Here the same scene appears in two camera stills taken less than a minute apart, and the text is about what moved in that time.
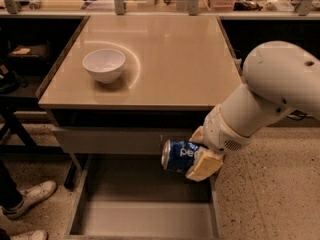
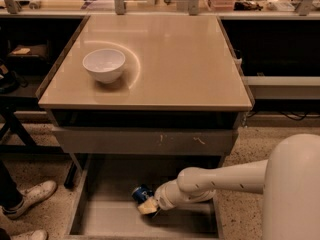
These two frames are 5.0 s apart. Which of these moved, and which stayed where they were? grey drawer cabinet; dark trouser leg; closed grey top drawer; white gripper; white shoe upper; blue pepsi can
Moved: blue pepsi can; white gripper
Stayed: grey drawer cabinet; white shoe upper; closed grey top drawer; dark trouser leg
